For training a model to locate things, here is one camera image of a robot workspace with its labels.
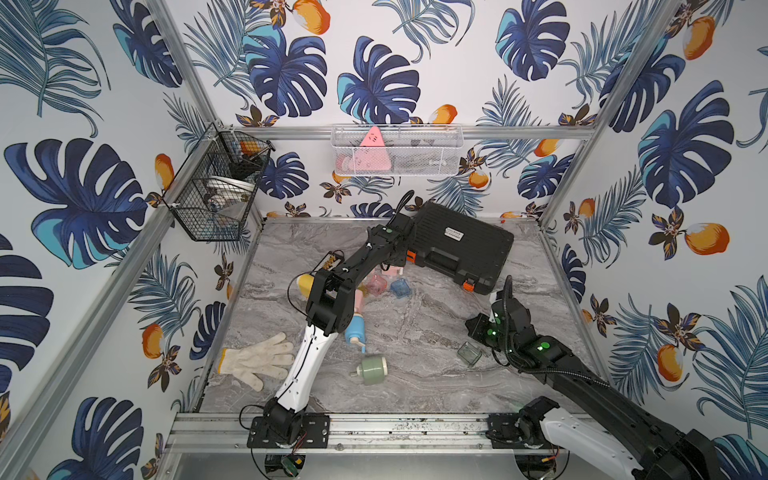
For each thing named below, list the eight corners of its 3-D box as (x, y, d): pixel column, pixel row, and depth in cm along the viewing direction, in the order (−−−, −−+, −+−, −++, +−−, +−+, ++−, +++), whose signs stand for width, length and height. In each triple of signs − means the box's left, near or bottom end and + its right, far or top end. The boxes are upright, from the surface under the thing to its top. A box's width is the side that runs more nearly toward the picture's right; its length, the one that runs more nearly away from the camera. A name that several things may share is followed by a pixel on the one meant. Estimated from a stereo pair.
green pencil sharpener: (352, 384, 84) (349, 374, 77) (354, 366, 87) (351, 355, 80) (387, 384, 84) (387, 374, 77) (387, 366, 87) (387, 355, 80)
